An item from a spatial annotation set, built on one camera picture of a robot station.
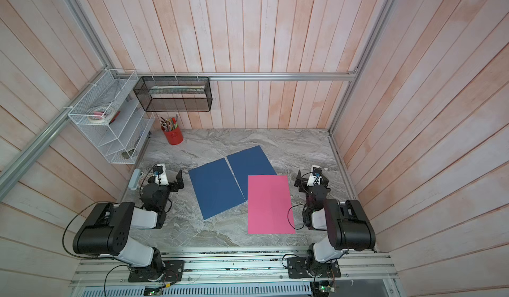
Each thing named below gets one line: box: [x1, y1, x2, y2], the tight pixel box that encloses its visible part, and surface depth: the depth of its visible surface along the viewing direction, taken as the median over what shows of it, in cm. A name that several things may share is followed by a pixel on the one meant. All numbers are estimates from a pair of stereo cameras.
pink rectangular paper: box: [247, 175, 296, 235], surface depth 95 cm
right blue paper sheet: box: [226, 145, 278, 201], surface depth 107 cm
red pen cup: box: [158, 113, 184, 146], surface depth 110 cm
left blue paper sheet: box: [188, 157, 246, 221], surface depth 102 cm
